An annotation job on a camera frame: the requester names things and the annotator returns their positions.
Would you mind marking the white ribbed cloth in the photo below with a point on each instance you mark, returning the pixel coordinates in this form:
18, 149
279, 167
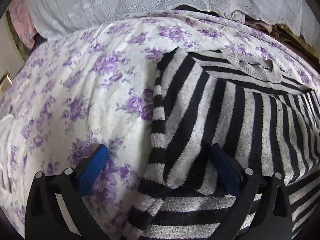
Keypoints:
5, 132

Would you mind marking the dark cloth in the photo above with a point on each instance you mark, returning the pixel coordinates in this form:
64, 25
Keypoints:
186, 7

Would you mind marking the light blue lace cloth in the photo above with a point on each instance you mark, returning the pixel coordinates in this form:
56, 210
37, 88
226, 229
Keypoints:
125, 0

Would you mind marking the beige wall fitting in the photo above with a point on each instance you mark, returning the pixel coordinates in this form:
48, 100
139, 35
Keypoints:
5, 81

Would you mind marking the beige cloth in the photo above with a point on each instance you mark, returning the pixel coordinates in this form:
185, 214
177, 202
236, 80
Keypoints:
233, 16

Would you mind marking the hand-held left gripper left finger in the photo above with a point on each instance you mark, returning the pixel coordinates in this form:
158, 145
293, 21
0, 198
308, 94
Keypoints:
94, 165

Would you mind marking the black and grey striped sweater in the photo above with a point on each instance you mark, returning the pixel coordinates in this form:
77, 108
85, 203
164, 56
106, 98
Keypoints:
212, 105

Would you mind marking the purple floral white blanket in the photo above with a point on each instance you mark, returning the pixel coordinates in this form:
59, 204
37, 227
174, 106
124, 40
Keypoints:
87, 92

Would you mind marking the brown cloth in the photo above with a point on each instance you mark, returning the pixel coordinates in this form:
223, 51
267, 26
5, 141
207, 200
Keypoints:
287, 33

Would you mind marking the pink cloth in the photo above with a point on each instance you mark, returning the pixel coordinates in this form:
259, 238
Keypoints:
21, 25

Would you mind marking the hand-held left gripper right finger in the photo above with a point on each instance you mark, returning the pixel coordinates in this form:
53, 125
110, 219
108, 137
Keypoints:
227, 170

